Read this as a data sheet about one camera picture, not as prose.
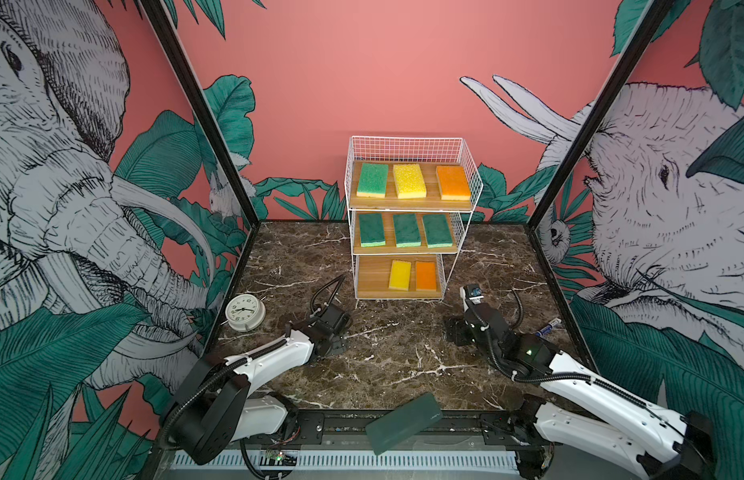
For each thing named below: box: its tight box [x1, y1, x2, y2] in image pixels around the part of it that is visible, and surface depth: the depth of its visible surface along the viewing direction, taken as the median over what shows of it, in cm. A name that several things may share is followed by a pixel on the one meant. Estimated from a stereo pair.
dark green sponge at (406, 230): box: [394, 213, 421, 248], surface depth 85 cm
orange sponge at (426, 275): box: [416, 261, 437, 291], surface depth 104 cm
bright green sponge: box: [356, 163, 389, 198], surface depth 72 cm
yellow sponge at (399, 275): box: [388, 260, 411, 291], surface depth 104 cm
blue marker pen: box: [536, 318, 562, 337], surface depth 94 cm
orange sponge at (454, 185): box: [436, 166, 471, 201], surface depth 74 cm
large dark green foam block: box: [365, 392, 443, 456], surface depth 75 cm
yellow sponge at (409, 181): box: [393, 164, 427, 199], surface depth 72 cm
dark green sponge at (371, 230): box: [359, 213, 386, 247], surface depth 85 cm
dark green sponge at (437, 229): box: [423, 214, 453, 249], surface depth 84 cm
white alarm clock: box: [225, 294, 266, 333], surface depth 92 cm
